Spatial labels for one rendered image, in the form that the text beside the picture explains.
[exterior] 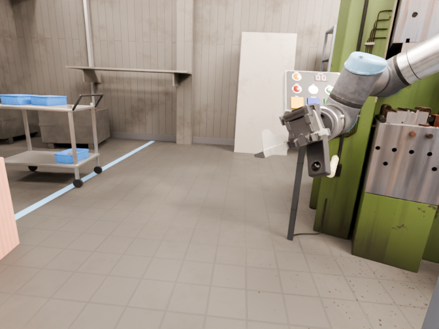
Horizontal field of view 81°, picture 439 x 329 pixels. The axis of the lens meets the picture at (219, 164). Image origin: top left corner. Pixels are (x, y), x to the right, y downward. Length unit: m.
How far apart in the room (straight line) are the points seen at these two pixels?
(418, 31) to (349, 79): 1.21
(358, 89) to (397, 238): 1.44
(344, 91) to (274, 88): 4.07
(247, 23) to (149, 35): 1.83
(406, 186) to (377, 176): 0.16
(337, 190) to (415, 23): 1.12
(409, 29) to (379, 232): 1.22
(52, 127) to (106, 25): 2.21
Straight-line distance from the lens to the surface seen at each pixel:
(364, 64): 0.75
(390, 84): 0.86
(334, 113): 0.70
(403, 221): 2.01
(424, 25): 1.95
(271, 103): 4.75
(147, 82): 5.52
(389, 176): 1.91
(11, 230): 2.19
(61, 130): 4.97
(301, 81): 1.76
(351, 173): 2.10
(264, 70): 4.85
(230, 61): 5.22
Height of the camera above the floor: 1.06
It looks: 16 degrees down
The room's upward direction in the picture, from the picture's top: 3 degrees clockwise
